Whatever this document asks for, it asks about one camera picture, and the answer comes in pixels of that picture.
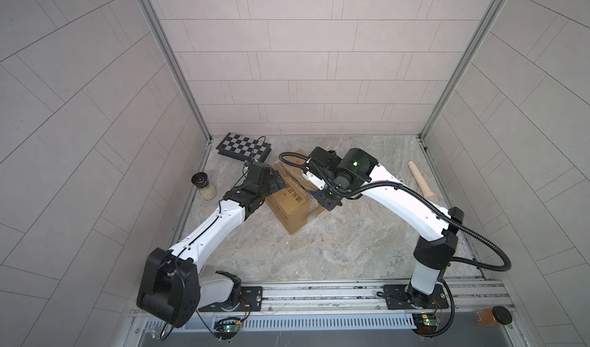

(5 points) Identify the glass jar black lid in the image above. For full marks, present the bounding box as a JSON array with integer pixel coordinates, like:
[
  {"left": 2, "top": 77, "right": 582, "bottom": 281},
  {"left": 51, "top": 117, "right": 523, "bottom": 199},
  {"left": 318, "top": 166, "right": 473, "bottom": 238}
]
[{"left": 191, "top": 172, "right": 217, "bottom": 201}]

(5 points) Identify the right green circuit board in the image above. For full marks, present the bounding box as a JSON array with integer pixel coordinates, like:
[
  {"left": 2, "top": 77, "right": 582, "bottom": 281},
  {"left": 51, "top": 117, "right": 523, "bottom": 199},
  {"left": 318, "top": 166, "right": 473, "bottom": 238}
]
[{"left": 412, "top": 313, "right": 441, "bottom": 336}]

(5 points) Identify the black white chessboard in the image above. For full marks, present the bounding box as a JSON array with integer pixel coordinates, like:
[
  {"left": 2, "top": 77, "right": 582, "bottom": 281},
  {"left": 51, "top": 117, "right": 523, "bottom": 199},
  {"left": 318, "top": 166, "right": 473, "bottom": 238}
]
[{"left": 216, "top": 133, "right": 272, "bottom": 162}]

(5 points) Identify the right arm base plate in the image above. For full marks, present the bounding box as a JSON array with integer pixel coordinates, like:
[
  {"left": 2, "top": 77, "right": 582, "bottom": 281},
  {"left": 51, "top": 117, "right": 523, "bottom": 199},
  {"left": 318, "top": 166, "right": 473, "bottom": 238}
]
[{"left": 376, "top": 283, "right": 450, "bottom": 310}]

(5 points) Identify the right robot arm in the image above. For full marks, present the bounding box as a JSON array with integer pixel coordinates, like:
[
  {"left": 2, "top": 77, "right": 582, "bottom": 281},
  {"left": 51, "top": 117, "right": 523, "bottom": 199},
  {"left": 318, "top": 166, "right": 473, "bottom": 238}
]
[{"left": 302, "top": 147, "right": 458, "bottom": 309}]

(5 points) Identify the aluminium front rail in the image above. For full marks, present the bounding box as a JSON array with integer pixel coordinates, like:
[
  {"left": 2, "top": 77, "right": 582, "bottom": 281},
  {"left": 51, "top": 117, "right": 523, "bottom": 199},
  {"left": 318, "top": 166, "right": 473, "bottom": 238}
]
[{"left": 114, "top": 277, "right": 533, "bottom": 346}]

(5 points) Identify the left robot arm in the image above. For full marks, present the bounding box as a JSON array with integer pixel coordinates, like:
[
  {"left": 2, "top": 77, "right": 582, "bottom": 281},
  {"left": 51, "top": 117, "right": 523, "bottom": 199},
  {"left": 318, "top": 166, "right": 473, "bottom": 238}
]
[{"left": 136, "top": 162, "right": 285, "bottom": 328}]

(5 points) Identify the corner aluminium post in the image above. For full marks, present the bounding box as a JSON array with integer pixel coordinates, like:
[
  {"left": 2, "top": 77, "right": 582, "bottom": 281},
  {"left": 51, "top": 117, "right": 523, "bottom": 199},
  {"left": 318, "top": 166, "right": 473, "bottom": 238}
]
[
  {"left": 136, "top": 0, "right": 212, "bottom": 144},
  {"left": 419, "top": 0, "right": 508, "bottom": 144}
]

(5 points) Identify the left green circuit board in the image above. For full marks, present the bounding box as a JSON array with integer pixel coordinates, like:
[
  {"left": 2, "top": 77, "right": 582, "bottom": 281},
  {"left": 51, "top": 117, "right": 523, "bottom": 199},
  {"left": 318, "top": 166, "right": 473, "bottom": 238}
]
[{"left": 213, "top": 316, "right": 244, "bottom": 341}]

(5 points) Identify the left corner aluminium post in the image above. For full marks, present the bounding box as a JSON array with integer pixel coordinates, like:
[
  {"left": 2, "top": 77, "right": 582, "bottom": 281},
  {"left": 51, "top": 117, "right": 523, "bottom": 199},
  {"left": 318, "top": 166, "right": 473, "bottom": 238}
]
[{"left": 136, "top": 0, "right": 212, "bottom": 144}]

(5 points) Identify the brown cardboard express box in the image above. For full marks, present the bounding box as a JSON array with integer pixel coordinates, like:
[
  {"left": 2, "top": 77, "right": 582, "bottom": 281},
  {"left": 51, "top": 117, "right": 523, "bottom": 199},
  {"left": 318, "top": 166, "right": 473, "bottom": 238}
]
[{"left": 265, "top": 160, "right": 325, "bottom": 235}]

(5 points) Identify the right corner aluminium post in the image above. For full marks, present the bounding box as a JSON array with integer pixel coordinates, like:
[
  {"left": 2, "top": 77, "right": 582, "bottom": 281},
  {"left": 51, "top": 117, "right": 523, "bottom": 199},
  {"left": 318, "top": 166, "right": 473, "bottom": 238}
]
[{"left": 419, "top": 0, "right": 508, "bottom": 144}]

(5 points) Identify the black corrugated cable conduit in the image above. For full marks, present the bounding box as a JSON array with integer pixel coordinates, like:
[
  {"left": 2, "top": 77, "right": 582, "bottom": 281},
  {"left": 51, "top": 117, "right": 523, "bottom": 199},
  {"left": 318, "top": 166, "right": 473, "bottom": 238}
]
[{"left": 278, "top": 151, "right": 513, "bottom": 273}]

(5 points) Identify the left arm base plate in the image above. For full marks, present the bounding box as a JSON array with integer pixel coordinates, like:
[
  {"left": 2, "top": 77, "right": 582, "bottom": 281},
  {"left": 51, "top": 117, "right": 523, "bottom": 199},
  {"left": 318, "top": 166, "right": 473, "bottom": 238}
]
[{"left": 198, "top": 286, "right": 264, "bottom": 313}]

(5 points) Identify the metal ring hook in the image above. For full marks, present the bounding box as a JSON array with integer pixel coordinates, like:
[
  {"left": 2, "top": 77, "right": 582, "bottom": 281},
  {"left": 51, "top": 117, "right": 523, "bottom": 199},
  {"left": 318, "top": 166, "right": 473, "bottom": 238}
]
[{"left": 147, "top": 324, "right": 167, "bottom": 340}]

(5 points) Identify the wooden rolling pin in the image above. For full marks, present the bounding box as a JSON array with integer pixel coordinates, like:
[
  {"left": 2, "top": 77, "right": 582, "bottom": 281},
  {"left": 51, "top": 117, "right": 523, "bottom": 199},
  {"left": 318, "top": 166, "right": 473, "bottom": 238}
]
[{"left": 408, "top": 161, "right": 439, "bottom": 205}]

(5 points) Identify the green circuit board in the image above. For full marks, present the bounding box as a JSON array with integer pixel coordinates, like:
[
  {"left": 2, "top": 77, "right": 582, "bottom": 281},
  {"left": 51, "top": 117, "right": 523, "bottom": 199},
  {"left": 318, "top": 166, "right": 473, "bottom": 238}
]
[
  {"left": 412, "top": 313, "right": 441, "bottom": 336},
  {"left": 213, "top": 316, "right": 244, "bottom": 341}
]

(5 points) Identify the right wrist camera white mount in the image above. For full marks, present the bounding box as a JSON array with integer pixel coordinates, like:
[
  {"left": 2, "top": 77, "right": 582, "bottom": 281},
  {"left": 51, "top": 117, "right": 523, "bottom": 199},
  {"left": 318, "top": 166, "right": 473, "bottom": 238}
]
[{"left": 305, "top": 171, "right": 326, "bottom": 190}]

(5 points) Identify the brown jar black lid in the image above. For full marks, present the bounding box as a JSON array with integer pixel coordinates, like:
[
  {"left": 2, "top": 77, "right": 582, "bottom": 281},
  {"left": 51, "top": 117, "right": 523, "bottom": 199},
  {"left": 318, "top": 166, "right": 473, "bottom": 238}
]
[{"left": 474, "top": 306, "right": 513, "bottom": 326}]

